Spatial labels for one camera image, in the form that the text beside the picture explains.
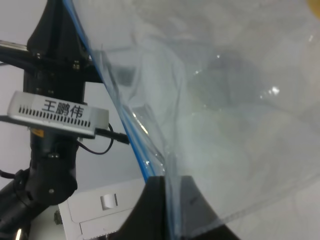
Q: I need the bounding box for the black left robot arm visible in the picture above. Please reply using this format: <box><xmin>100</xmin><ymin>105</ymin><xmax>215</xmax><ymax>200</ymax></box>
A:
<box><xmin>0</xmin><ymin>0</ymin><xmax>101</xmax><ymax>240</ymax></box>

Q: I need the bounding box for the black left camera cable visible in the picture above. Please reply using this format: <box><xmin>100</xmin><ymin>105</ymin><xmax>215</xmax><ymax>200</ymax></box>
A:
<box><xmin>76</xmin><ymin>122</ymin><xmax>131</xmax><ymax>155</ymax></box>

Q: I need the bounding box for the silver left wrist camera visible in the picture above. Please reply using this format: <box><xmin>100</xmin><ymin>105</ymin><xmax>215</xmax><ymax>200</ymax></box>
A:
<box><xmin>0</xmin><ymin>91</ymin><xmax>109</xmax><ymax>139</ymax></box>

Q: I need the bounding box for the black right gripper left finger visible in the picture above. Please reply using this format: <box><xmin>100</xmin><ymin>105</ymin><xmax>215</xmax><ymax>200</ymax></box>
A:
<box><xmin>109</xmin><ymin>176</ymin><xmax>170</xmax><ymax>240</ymax></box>

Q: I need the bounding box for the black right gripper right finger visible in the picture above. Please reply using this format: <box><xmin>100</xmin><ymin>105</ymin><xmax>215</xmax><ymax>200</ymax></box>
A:
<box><xmin>175</xmin><ymin>176</ymin><xmax>239</xmax><ymax>240</ymax></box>

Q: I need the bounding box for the white cabinet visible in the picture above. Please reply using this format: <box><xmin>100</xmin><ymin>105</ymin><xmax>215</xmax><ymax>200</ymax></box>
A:
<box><xmin>59</xmin><ymin>178</ymin><xmax>145</xmax><ymax>240</ymax></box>

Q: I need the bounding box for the clear zip bag blue zipper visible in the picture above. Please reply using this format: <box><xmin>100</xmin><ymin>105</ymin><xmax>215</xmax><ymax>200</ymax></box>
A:
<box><xmin>64</xmin><ymin>0</ymin><xmax>320</xmax><ymax>239</ymax></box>

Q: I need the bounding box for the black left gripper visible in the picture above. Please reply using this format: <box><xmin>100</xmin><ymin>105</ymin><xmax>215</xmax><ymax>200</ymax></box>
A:
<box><xmin>0</xmin><ymin>0</ymin><xmax>103</xmax><ymax>104</ymax></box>

